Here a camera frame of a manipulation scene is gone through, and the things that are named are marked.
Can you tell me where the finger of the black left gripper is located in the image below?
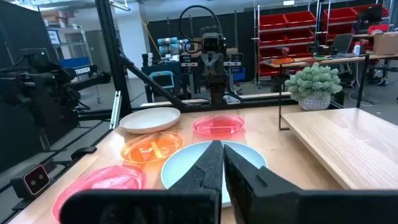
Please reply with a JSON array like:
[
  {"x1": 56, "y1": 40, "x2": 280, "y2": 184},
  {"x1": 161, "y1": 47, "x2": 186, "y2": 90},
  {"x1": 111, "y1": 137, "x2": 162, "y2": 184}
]
[
  {"x1": 213, "y1": 55, "x2": 222, "y2": 76},
  {"x1": 206, "y1": 55, "x2": 215, "y2": 76}
]

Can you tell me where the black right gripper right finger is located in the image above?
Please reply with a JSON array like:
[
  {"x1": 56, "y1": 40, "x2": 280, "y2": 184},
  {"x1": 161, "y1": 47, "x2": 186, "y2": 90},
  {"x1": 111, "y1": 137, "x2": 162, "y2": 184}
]
[{"x1": 223, "y1": 144, "x2": 398, "y2": 224}]

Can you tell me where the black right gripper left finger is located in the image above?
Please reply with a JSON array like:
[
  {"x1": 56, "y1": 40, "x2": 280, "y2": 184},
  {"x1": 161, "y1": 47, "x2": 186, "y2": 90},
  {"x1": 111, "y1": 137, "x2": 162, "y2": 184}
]
[{"x1": 59, "y1": 140, "x2": 224, "y2": 224}]

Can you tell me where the light blue plate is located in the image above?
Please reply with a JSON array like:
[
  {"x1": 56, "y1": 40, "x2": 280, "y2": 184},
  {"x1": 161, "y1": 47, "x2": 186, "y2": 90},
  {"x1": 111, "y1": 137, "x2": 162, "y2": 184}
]
[{"x1": 160, "y1": 140, "x2": 269, "y2": 208}]

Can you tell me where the pink transparent plate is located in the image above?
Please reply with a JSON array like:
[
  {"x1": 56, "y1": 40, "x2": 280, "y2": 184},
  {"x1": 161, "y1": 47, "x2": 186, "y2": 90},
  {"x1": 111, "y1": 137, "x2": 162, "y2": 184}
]
[
  {"x1": 52, "y1": 164, "x2": 147, "y2": 223},
  {"x1": 192, "y1": 114, "x2": 246, "y2": 138}
]

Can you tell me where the orange transparent plate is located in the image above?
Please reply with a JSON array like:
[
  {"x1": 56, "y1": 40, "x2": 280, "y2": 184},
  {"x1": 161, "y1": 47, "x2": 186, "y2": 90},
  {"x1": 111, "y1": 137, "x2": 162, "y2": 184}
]
[{"x1": 120, "y1": 131, "x2": 184, "y2": 165}]

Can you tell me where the beige plate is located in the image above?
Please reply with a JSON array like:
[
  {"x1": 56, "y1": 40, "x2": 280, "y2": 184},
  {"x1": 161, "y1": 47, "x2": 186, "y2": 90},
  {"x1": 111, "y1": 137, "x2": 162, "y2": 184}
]
[{"x1": 119, "y1": 107, "x2": 182, "y2": 135}]

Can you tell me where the wooden shelf with black legs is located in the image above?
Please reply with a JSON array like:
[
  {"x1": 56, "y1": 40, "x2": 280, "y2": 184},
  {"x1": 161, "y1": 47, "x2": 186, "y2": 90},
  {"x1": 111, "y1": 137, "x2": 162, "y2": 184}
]
[{"x1": 277, "y1": 53, "x2": 398, "y2": 191}]

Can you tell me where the teal teach pendant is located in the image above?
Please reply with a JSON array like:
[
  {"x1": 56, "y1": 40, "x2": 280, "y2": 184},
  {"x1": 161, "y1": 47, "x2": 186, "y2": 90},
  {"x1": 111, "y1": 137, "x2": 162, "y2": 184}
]
[{"x1": 148, "y1": 70, "x2": 175, "y2": 91}]

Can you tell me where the metal rack with red bins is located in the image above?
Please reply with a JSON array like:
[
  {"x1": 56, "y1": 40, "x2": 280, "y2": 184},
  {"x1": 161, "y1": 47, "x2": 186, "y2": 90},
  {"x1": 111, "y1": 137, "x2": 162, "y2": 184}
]
[
  {"x1": 253, "y1": 4, "x2": 321, "y2": 85},
  {"x1": 320, "y1": 0, "x2": 391, "y2": 52}
]

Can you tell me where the wooden workbench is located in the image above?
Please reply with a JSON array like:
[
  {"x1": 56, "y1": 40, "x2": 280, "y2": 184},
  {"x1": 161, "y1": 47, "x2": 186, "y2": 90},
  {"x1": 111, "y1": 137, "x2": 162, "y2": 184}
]
[{"x1": 261, "y1": 53, "x2": 398, "y2": 70}]

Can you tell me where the green potted plant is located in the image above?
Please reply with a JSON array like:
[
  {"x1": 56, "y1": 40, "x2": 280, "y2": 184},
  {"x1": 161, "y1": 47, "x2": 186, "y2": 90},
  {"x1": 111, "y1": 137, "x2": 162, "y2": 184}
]
[{"x1": 284, "y1": 62, "x2": 343, "y2": 111}]

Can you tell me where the black laptop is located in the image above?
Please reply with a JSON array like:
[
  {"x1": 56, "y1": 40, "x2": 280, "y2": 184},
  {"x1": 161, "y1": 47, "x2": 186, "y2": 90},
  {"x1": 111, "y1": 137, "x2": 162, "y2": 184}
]
[{"x1": 331, "y1": 32, "x2": 356, "y2": 54}]

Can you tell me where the blue storage bin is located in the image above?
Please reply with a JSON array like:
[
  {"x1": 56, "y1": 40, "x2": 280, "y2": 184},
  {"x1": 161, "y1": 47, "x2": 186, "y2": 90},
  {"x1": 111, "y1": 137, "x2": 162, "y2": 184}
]
[{"x1": 57, "y1": 55, "x2": 91, "y2": 70}]

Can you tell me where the cardboard box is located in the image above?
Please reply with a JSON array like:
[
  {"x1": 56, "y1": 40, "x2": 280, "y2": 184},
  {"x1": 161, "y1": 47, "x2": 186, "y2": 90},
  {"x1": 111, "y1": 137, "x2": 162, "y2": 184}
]
[{"x1": 373, "y1": 30, "x2": 398, "y2": 56}]

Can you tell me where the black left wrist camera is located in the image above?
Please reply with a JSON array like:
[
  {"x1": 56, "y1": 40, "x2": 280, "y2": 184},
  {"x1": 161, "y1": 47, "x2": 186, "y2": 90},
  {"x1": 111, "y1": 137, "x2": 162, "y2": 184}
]
[{"x1": 201, "y1": 32, "x2": 225, "y2": 54}]

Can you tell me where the silver metal bracket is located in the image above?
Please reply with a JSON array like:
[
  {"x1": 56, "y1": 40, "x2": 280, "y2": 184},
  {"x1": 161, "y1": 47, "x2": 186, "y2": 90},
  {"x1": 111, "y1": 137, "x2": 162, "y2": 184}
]
[{"x1": 109, "y1": 90, "x2": 123, "y2": 131}]

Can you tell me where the black depth camera module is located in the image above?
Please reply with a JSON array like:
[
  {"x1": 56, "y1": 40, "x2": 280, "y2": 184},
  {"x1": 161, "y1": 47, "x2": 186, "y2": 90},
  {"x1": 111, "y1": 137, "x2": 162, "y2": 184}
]
[{"x1": 10, "y1": 164, "x2": 53, "y2": 200}]

